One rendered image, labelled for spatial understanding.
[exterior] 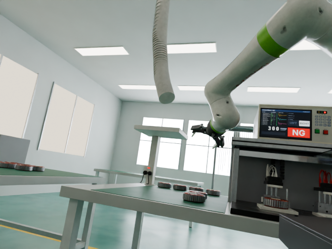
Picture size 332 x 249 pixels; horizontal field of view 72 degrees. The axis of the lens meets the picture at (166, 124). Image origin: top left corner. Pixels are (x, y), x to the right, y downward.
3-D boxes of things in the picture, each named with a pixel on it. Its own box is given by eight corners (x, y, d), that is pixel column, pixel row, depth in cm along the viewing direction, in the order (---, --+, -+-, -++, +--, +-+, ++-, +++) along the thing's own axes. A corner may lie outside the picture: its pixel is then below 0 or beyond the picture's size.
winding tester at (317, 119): (351, 146, 114) (350, 107, 118) (257, 139, 127) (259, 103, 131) (322, 154, 150) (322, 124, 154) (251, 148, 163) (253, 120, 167)
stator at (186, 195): (207, 204, 110) (208, 196, 111) (185, 201, 109) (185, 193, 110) (201, 200, 121) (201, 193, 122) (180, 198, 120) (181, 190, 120)
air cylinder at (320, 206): (336, 217, 108) (336, 205, 109) (317, 214, 111) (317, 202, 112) (331, 215, 113) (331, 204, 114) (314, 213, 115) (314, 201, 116)
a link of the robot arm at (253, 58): (266, 57, 73) (287, 59, 78) (251, 29, 76) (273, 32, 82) (204, 109, 103) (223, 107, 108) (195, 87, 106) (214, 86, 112)
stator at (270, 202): (291, 210, 99) (291, 201, 99) (263, 206, 103) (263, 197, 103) (287, 208, 109) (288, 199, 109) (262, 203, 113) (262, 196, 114)
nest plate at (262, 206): (298, 215, 96) (298, 212, 96) (260, 209, 101) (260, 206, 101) (290, 210, 110) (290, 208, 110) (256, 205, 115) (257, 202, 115)
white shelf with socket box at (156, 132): (172, 191, 161) (179, 127, 170) (124, 183, 171) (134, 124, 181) (182, 189, 193) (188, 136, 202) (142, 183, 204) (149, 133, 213)
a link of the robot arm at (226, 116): (224, 127, 91) (248, 121, 93) (213, 99, 95) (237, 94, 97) (213, 138, 104) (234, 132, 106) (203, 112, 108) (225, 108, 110)
